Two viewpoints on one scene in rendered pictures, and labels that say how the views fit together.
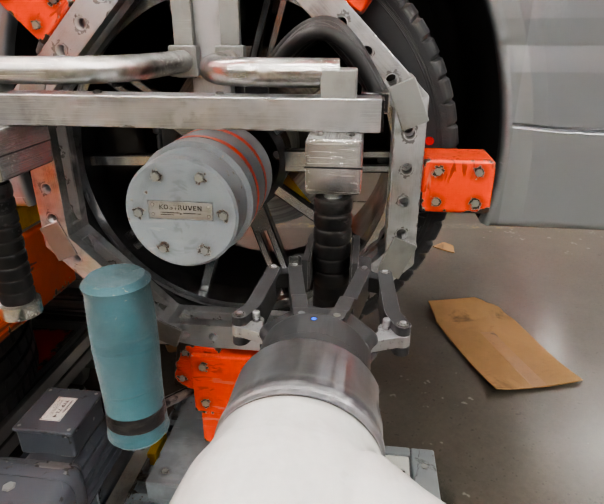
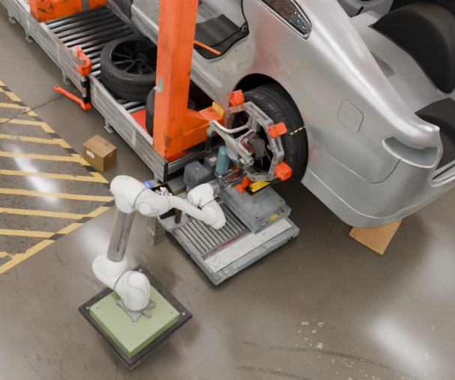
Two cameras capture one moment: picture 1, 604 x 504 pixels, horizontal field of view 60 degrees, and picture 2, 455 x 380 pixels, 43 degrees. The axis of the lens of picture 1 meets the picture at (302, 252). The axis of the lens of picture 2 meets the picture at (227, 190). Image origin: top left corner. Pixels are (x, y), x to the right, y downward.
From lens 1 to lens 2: 332 cm
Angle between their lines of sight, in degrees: 38
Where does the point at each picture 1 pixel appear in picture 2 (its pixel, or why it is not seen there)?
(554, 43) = (316, 159)
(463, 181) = (279, 173)
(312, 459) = (205, 188)
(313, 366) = (213, 184)
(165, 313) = not seen: hidden behind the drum
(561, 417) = (356, 255)
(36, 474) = (203, 170)
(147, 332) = (225, 161)
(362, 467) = (208, 191)
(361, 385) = (216, 188)
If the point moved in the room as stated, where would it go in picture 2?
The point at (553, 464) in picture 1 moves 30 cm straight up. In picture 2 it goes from (332, 259) to (343, 236)
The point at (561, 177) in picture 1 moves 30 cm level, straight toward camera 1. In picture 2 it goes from (313, 183) to (271, 191)
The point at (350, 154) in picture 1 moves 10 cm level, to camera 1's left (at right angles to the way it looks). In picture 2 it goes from (242, 164) to (231, 155)
